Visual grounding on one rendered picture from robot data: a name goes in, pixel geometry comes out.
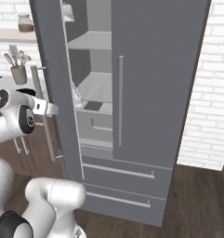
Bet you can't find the brown cupboard door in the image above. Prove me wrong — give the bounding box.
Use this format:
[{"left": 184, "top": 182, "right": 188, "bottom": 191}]
[
  {"left": 0, "top": 136, "right": 33, "bottom": 178},
  {"left": 22, "top": 116, "right": 65, "bottom": 179}
]

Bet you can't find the grey drawer handle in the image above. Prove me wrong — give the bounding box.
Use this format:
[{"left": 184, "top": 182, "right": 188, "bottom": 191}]
[
  {"left": 82, "top": 163, "right": 155, "bottom": 180},
  {"left": 86, "top": 191, "right": 152, "bottom": 209}
]

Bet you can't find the pale grey crisper drawer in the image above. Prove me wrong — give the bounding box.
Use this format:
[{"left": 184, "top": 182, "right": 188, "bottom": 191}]
[{"left": 75, "top": 110, "right": 113, "bottom": 150}]

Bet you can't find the long grey door handle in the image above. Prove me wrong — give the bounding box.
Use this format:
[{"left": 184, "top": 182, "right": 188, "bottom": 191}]
[
  {"left": 30, "top": 65, "right": 64, "bottom": 163},
  {"left": 117, "top": 55, "right": 125, "bottom": 148}
]

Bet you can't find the brown glass jar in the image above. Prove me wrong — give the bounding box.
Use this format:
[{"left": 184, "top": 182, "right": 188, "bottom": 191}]
[{"left": 17, "top": 13, "right": 35, "bottom": 33}]

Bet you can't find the grey spatula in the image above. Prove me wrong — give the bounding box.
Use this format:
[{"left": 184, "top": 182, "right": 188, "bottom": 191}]
[{"left": 8, "top": 44, "right": 20, "bottom": 67}]

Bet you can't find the grey spoon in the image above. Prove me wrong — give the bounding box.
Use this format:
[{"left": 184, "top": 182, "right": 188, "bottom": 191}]
[{"left": 4, "top": 52, "right": 16, "bottom": 69}]

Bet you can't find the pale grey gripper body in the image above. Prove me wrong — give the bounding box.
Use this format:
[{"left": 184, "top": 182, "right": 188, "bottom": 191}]
[{"left": 44, "top": 101, "right": 60, "bottom": 117}]

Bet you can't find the grey ladle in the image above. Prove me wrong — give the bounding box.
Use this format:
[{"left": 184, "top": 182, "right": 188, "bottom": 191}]
[{"left": 19, "top": 50, "right": 33, "bottom": 68}]

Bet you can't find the pale wall shelf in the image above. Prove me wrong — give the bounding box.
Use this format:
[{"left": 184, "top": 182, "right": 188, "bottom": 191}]
[{"left": 0, "top": 28, "right": 38, "bottom": 45}]

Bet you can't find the grey fridge drawer front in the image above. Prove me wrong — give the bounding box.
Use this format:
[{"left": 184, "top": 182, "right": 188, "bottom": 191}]
[
  {"left": 81, "top": 154, "right": 174, "bottom": 200},
  {"left": 83, "top": 182, "right": 167, "bottom": 228}
]

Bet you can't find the grey utensil pot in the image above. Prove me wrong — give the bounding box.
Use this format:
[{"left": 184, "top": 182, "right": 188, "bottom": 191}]
[{"left": 9, "top": 64, "right": 29, "bottom": 86}]

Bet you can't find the grey fridge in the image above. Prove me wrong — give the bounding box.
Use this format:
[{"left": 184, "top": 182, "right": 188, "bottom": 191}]
[{"left": 29, "top": 0, "right": 212, "bottom": 228}]

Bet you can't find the grey cupboard handle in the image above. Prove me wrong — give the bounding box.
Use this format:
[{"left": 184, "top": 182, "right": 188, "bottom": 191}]
[
  {"left": 20, "top": 136, "right": 30, "bottom": 156},
  {"left": 12, "top": 137, "right": 22, "bottom": 155}
]

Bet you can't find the white bottle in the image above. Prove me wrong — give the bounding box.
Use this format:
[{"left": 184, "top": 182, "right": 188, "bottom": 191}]
[{"left": 71, "top": 79, "right": 84, "bottom": 110}]

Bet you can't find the white carton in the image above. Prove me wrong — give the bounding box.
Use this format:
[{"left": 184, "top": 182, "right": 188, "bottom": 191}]
[{"left": 61, "top": 2, "right": 76, "bottom": 23}]

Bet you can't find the grey fridge door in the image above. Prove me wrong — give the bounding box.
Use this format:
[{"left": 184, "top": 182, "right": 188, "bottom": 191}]
[
  {"left": 110, "top": 0, "right": 209, "bottom": 170},
  {"left": 29, "top": 0, "right": 86, "bottom": 184}
]

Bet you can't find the dark flat tray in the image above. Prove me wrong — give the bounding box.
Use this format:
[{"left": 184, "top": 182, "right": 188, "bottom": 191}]
[{"left": 83, "top": 100, "right": 104, "bottom": 112}]

